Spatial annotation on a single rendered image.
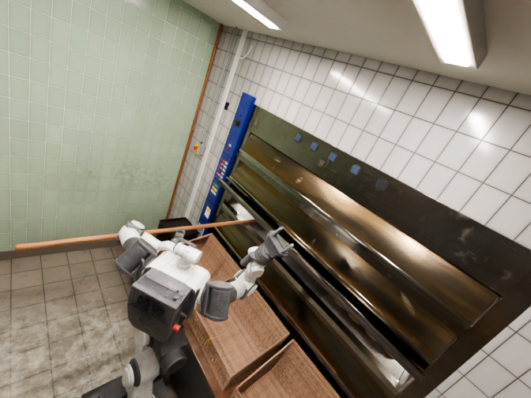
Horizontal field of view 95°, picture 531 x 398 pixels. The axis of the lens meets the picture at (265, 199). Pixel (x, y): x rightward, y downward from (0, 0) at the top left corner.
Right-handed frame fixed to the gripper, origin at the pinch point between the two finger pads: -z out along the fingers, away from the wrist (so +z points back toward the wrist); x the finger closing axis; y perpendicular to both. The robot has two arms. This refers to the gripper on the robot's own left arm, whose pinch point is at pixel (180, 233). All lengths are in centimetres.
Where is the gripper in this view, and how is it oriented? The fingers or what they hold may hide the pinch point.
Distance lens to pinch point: 176.9
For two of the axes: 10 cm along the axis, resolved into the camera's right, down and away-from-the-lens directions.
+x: -3.8, 8.5, 3.8
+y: 9.2, 2.9, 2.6
